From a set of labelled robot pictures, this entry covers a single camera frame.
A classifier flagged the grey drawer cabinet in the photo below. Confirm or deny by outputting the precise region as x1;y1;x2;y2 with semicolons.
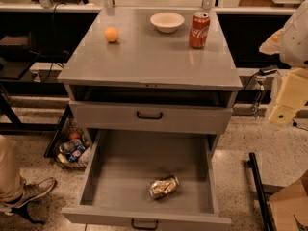
57;7;244;140

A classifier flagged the beige trouser leg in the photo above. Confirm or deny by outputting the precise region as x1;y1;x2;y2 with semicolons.
0;136;23;203

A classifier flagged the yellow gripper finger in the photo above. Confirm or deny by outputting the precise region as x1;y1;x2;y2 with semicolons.
268;68;308;126
259;29;283;55

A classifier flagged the white bowl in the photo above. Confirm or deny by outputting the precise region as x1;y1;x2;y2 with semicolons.
150;13;185;34

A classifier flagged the black power adapter with cable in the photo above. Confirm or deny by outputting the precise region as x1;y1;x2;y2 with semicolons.
244;65;278;90

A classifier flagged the black metal frame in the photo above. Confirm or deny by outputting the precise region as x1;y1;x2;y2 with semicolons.
248;152;273;231

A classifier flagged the red cola can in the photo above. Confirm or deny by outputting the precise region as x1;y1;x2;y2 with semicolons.
189;12;210;49

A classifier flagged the black drawer handle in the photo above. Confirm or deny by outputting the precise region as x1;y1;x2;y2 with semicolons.
131;218;159;231
136;111;163;120

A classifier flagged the black lower drawer handle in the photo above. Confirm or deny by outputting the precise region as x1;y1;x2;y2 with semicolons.
131;218;159;231

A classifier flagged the open grey lower drawer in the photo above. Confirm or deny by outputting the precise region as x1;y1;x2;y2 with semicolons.
62;130;231;231

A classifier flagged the orange fruit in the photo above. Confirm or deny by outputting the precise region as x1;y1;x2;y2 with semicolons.
104;27;119;42

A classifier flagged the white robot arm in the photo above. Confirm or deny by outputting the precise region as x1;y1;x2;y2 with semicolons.
259;0;308;125

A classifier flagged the blue pepsi can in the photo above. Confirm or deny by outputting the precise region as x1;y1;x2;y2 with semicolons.
66;145;85;163

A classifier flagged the closed grey upper drawer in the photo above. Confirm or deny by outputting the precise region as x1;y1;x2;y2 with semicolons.
69;101;232;134

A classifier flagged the brown cardboard box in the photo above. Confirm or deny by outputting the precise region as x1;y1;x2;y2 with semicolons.
269;170;308;231

